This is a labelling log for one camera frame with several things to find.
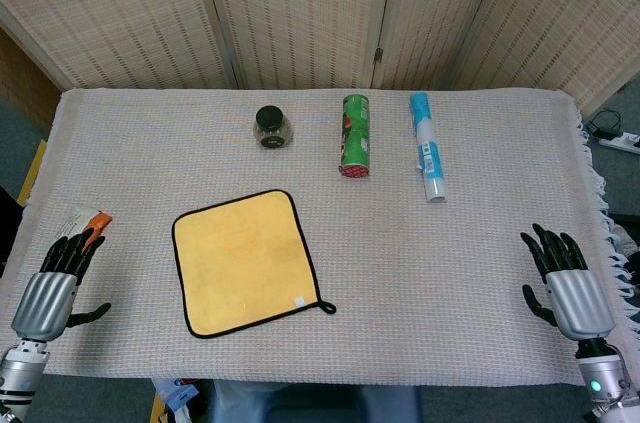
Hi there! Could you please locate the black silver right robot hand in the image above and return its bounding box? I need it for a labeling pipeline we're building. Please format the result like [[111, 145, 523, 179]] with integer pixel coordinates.
[[519, 222, 616, 343]]

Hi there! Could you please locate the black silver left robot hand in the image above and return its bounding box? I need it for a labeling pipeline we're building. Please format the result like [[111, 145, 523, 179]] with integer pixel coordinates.
[[9, 234, 112, 343]]

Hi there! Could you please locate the yellow cloth with black edge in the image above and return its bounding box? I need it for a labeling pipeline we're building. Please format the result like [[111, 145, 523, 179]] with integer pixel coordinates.
[[171, 188, 337, 340]]

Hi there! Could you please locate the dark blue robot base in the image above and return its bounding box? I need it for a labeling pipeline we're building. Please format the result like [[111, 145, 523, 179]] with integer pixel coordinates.
[[209, 382, 424, 423]]

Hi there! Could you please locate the white orange tube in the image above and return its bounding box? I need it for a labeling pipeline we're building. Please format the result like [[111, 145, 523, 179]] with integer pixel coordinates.
[[52, 206, 114, 252]]

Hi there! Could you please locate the yellow flat board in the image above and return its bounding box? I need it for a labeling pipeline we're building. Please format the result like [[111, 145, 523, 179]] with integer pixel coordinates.
[[17, 139, 48, 207]]

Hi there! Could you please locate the white power strip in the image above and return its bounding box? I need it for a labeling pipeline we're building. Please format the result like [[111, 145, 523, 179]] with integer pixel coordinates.
[[598, 131, 640, 154]]

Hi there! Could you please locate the blue white plastic bag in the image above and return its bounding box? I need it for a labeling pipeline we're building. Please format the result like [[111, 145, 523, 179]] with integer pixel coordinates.
[[149, 377, 202, 423]]

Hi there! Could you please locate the white woven tablecloth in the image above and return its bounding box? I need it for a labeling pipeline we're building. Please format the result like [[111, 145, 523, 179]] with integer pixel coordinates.
[[0, 87, 640, 389]]

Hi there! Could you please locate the blue white rolled bag pack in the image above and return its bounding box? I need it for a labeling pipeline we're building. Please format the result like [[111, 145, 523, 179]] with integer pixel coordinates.
[[409, 91, 448, 204]]

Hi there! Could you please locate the green chip can red lid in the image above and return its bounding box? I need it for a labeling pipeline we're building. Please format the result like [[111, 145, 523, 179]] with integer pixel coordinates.
[[335, 94, 372, 180]]

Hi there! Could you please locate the glass jar with black lid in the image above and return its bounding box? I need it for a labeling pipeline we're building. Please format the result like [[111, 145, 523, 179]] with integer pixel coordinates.
[[252, 105, 294, 149]]

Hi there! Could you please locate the beige woven folding screen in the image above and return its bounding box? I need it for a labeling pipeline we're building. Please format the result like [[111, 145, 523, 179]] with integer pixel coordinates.
[[0, 0, 640, 117]]

